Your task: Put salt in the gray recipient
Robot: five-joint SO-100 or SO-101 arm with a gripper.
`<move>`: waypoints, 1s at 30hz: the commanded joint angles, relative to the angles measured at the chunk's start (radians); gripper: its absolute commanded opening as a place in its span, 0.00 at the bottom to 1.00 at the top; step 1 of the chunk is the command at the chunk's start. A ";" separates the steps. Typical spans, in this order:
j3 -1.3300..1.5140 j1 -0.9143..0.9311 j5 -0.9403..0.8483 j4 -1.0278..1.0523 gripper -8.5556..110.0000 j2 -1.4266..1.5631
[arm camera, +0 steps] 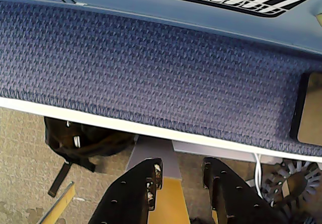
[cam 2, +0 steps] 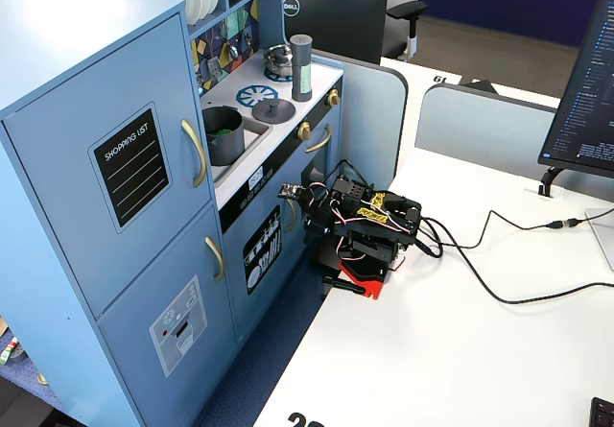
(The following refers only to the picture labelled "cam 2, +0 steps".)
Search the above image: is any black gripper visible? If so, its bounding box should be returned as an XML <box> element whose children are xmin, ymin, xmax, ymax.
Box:
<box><xmin>302</xmin><ymin>195</ymin><xmax>343</xmax><ymax>275</ymax></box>

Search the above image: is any gray salt shaker cylinder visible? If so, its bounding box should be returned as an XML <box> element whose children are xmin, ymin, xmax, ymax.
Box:
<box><xmin>289</xmin><ymin>33</ymin><xmax>315</xmax><ymax>103</ymax></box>

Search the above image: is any black table clamp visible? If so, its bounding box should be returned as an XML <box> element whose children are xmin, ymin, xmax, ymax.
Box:
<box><xmin>321</xmin><ymin>274</ymin><xmax>366</xmax><ymax>297</ymax></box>

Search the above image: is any blue oven door with window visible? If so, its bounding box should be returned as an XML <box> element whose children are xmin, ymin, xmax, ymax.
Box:
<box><xmin>299</xmin><ymin>109</ymin><xmax>343</xmax><ymax>199</ymax></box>

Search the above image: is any blue dishwasher door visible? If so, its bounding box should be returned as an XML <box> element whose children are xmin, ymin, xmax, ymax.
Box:
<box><xmin>221</xmin><ymin>177</ymin><xmax>308</xmax><ymax>343</ymax></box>

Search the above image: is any gray sink basin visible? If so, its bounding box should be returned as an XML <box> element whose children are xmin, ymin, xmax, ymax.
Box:
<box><xmin>205</xmin><ymin>109</ymin><xmax>274</xmax><ymax>184</ymax></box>

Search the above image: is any gray cooking pot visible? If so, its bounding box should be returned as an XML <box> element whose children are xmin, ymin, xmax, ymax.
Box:
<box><xmin>201</xmin><ymin>105</ymin><xmax>246</xmax><ymax>168</ymax></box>

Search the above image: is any gray round pot lid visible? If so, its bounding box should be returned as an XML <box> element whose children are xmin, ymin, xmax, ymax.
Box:
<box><xmin>251</xmin><ymin>98</ymin><xmax>296</xmax><ymax>124</ymax></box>

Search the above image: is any light gray desk divider panel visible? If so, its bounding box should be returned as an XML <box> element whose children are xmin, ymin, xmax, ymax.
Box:
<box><xmin>414</xmin><ymin>83</ymin><xmax>614</xmax><ymax>203</ymax></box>
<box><xmin>311</xmin><ymin>48</ymin><xmax>410</xmax><ymax>194</ymax></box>

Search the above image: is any stainless steel pot with lid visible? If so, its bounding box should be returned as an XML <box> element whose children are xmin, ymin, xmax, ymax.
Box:
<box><xmin>263</xmin><ymin>43</ymin><xmax>294</xmax><ymax>79</ymax></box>

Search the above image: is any metal slotted spatula utensil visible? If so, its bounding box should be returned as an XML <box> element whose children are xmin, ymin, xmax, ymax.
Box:
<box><xmin>206</xmin><ymin>37</ymin><xmax>221</xmax><ymax>82</ymax></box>

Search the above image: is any metal ladle utensil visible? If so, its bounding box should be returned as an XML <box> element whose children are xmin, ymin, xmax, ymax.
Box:
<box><xmin>224</xmin><ymin>28</ymin><xmax>241</xmax><ymax>62</ymax></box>

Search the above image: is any black Dell monitor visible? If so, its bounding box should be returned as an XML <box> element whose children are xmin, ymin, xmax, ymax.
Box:
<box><xmin>281</xmin><ymin>0</ymin><xmax>390</xmax><ymax>66</ymax></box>

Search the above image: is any monitor showing code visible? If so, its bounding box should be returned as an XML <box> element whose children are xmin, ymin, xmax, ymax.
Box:
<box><xmin>536</xmin><ymin>0</ymin><xmax>614</xmax><ymax>181</ymax></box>

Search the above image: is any black keyboard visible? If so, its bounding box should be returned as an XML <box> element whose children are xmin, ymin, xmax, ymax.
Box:
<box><xmin>588</xmin><ymin>396</ymin><xmax>614</xmax><ymax>427</ymax></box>

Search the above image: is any blue wooden toy kitchen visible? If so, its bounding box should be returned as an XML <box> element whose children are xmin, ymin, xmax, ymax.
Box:
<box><xmin>0</xmin><ymin>0</ymin><xmax>345</xmax><ymax>427</ymax></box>

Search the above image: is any red arm base plate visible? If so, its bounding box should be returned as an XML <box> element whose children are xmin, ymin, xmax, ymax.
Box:
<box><xmin>338</xmin><ymin>258</ymin><xmax>388</xmax><ymax>301</ymax></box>

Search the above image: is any small wrist camera board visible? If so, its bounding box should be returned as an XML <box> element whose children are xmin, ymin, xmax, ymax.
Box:
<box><xmin>279</xmin><ymin>182</ymin><xmax>309</xmax><ymax>203</ymax></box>

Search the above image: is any thick black power cable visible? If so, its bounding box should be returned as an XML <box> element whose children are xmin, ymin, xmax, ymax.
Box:
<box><xmin>419</xmin><ymin>215</ymin><xmax>614</xmax><ymax>306</ymax></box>

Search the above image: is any thin black USB cable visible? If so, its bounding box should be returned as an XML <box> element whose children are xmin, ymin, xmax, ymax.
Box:
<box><xmin>421</xmin><ymin>208</ymin><xmax>614</xmax><ymax>256</ymax></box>

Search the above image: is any gray monitor base plate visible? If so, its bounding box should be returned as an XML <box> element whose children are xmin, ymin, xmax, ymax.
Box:
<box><xmin>583</xmin><ymin>205</ymin><xmax>614</xmax><ymax>273</ymax></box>

